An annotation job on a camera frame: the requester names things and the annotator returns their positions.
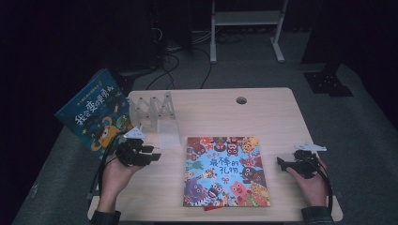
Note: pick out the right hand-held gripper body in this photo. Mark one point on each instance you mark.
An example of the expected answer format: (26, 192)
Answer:
(305, 164)

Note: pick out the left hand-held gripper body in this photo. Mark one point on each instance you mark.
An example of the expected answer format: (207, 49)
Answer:
(130, 154)

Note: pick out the clear folding book rack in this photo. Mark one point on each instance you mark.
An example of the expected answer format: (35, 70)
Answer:
(153, 109)

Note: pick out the blue monster picture book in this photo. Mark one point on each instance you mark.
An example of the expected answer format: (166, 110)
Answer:
(94, 109)

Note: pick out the colourful animal picture book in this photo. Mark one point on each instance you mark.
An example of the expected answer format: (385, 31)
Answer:
(225, 172)

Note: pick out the person's right hand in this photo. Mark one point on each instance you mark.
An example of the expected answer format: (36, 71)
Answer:
(309, 190)

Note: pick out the person's left hand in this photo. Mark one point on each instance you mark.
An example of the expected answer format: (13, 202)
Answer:
(114, 184)

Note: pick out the black stand base plate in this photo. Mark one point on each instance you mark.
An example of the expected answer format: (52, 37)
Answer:
(327, 83)

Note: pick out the white metal desk frame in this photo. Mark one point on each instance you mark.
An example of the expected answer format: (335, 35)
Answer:
(247, 18)

